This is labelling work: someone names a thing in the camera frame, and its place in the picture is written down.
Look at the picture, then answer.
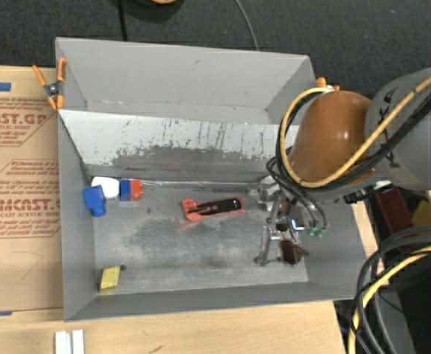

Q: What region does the blue and orange block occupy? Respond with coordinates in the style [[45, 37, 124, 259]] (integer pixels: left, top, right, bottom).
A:
[[119, 178, 145, 203]]

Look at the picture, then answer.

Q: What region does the red-brown flat block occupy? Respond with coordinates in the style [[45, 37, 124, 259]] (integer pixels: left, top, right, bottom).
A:
[[373, 186, 416, 242]]

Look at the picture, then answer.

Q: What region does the yellow sponge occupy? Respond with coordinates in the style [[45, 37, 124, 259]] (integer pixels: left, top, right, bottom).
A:
[[97, 265, 123, 294]]

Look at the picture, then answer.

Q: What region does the blue plastic block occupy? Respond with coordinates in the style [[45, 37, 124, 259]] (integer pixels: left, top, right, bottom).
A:
[[82, 184, 108, 218]]

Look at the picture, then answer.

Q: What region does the white rounded block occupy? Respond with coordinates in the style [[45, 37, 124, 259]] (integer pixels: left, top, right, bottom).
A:
[[90, 176, 121, 201]]

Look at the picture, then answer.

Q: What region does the black cylinder on white bracket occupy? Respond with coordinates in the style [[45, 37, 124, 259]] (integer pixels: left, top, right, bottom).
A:
[[343, 180, 394, 203]]

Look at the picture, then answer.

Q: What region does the grey metal bin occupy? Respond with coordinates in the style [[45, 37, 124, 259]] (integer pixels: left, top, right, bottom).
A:
[[54, 36, 367, 322]]

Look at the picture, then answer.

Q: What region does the brown cardboard board red print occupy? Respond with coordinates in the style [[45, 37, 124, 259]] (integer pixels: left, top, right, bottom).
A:
[[0, 63, 66, 314]]

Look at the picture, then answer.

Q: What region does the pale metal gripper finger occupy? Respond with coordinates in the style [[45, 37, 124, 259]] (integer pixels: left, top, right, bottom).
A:
[[254, 226, 282, 266], [258, 186, 280, 224]]

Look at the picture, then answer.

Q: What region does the red and black hand tool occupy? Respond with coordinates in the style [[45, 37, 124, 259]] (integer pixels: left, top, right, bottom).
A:
[[181, 196, 246, 222]]

